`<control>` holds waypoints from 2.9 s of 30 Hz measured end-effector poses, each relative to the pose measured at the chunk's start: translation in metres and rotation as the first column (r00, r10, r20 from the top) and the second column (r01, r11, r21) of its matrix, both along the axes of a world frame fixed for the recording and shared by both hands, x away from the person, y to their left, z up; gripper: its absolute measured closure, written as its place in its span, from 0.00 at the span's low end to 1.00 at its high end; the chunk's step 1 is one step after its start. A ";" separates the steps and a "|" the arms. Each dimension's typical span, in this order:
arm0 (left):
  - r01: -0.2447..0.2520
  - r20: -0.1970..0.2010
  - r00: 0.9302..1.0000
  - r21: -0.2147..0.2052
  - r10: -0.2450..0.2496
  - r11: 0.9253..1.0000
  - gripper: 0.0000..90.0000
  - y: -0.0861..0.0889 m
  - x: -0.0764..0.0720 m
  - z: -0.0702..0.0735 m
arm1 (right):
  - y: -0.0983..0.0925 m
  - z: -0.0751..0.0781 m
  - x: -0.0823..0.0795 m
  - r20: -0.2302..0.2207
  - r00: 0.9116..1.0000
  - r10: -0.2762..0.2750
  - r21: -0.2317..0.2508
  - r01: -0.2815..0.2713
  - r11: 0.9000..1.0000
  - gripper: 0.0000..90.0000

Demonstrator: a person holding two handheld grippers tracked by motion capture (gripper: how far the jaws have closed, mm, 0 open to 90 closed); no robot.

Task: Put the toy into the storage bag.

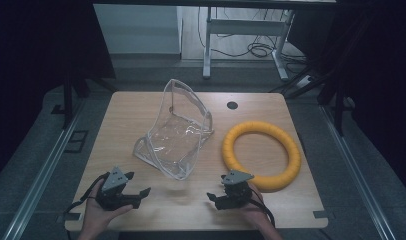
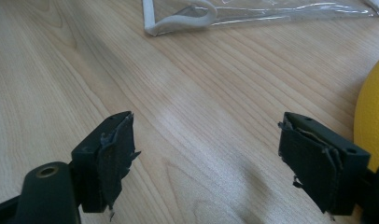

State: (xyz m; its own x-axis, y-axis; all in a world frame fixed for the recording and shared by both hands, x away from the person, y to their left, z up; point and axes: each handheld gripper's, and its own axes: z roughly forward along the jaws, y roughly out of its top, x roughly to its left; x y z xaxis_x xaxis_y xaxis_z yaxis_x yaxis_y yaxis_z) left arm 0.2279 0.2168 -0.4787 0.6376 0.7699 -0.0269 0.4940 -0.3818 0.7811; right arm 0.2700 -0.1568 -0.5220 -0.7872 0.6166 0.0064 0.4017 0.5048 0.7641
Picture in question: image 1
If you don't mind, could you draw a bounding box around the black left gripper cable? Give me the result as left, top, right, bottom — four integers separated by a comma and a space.
63, 171, 111, 222

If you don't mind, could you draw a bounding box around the yellow foam ring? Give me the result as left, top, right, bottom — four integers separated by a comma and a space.
221, 120, 302, 193

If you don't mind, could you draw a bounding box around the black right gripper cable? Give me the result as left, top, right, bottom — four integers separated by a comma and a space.
249, 188, 276, 229

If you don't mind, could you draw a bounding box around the metal floor rail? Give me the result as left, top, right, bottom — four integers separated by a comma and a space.
2, 99, 87, 240
319, 104, 397, 240

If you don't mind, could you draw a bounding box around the person's right hand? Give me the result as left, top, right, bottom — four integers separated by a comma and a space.
239, 183, 271, 232

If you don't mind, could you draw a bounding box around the black floor cable bundle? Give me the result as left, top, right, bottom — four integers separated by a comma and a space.
197, 6, 307, 66

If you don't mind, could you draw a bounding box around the black metal stand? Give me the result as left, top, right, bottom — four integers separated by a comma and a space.
50, 66, 117, 130
269, 64, 356, 136

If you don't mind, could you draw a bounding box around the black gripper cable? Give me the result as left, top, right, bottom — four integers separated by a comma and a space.
63, 171, 111, 222
249, 188, 276, 229

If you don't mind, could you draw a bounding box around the clear plastic zipper bag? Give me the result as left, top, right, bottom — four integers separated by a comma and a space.
132, 78, 215, 181

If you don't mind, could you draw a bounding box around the black curtain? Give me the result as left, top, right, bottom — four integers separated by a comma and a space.
0, 0, 117, 184
287, 0, 406, 198

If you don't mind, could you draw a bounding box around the white power strip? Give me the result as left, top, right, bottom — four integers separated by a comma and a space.
295, 74, 315, 88

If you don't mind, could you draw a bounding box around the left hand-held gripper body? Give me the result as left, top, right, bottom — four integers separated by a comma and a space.
95, 166, 142, 212

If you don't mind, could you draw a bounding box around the person's left hand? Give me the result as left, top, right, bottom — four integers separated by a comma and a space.
78, 179, 134, 236

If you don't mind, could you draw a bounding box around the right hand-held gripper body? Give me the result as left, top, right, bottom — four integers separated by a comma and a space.
215, 169, 255, 211

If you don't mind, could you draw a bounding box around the white metal desk frame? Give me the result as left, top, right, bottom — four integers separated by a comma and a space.
202, 6, 296, 82

